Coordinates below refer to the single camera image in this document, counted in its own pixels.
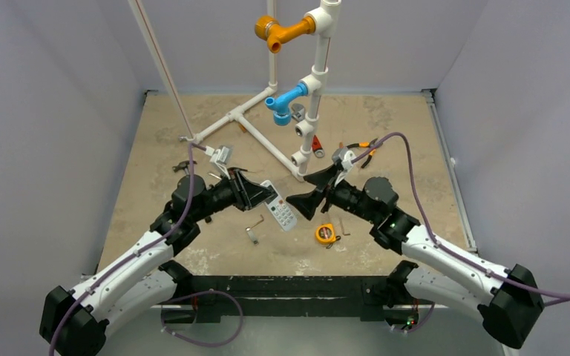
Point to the silver metal pipe clamp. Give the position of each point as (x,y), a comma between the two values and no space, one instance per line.
(298,112)

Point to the blue pipe fitting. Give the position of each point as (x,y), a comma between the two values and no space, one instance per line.
(280,105)

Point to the white remote control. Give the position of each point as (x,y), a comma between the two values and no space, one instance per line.
(279,209)

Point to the orange handled pliers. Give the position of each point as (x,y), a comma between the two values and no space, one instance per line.
(363,145)

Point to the small hammer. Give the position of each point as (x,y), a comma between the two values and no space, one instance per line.
(182,166)

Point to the silver allen key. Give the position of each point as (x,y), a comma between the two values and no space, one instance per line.
(250,230)

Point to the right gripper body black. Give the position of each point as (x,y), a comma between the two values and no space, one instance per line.
(329,191)

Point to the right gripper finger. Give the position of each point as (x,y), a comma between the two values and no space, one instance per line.
(324,179)
(307,204)

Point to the white PVC pipe frame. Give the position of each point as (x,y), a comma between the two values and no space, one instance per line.
(326,19)

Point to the aluminium rail frame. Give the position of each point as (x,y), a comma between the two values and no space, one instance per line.
(450,163)

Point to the small brown allen key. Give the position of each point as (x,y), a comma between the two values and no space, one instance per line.
(344,231)

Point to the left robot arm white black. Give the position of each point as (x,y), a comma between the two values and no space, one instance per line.
(78,320)

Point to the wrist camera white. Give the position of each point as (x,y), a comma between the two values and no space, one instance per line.
(343,160)
(219,158)

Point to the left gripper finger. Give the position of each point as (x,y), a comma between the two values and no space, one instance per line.
(256,194)
(236,174)

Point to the orange pipe fitting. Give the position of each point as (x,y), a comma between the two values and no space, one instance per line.
(275,35)

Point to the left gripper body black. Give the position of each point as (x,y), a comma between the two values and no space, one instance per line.
(226,193)

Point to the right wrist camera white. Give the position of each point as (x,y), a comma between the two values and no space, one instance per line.
(343,160)

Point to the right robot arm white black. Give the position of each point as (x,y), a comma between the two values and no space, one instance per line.
(504,299)

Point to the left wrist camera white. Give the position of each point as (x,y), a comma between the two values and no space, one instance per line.
(219,158)

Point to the yellow tape measure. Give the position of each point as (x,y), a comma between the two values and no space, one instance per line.
(325,235)

